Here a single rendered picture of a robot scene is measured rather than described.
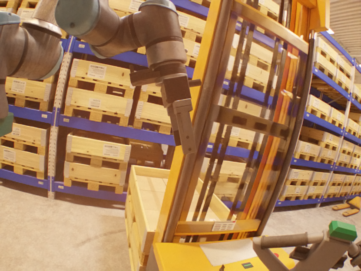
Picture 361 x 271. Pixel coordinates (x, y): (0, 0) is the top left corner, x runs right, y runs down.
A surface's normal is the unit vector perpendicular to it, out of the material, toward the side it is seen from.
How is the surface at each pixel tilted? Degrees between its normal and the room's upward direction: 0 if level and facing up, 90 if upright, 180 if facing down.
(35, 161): 90
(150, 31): 99
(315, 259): 106
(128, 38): 130
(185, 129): 111
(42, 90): 90
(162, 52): 89
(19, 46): 83
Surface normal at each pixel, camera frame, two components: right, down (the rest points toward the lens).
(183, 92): 0.14, 0.07
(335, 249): -0.47, 0.30
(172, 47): 0.36, 0.02
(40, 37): 0.64, 0.42
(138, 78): -0.25, 0.14
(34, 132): 0.28, 0.22
